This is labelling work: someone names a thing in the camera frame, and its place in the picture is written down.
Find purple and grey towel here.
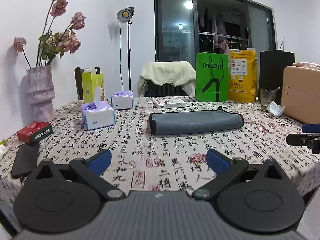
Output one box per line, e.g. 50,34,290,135
149,106,244,135

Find crumpled white paper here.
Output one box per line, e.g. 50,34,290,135
267,101,285,117

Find beige plastic case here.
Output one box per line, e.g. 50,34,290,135
280,66,320,124

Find black smartphone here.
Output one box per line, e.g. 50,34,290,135
11,142,40,179

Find glass cup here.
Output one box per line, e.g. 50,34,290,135
260,87,280,112

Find red small box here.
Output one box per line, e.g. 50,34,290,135
16,121,54,143

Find black paper bag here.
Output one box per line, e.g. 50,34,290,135
258,41,295,105

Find yellow paper bag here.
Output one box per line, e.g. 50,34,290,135
228,49,258,103

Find front tissue pack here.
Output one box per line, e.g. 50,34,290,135
81,86,116,130

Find tissue pack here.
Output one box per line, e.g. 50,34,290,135
81,86,116,130
111,91,134,110

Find pink textured vase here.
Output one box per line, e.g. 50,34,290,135
27,65,55,122

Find rear tissue pack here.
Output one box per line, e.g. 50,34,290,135
111,91,134,110

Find green paper shopping bag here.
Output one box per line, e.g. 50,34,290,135
195,53,229,102

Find yellow-green carton box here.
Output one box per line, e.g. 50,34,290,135
81,69,105,103

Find flat white product box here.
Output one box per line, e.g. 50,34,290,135
155,99,187,109

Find dark wooden slatted chair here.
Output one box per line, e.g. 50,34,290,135
74,66,100,100

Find dark chair under cloth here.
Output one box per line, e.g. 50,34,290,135
144,80,188,97

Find cream cloth on chair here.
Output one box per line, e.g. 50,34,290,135
137,61,196,97

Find dried pink roses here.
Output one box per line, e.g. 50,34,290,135
12,0,87,68

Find dark framed window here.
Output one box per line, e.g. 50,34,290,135
154,0,276,64

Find studio light on stand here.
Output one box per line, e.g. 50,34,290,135
117,7,135,91

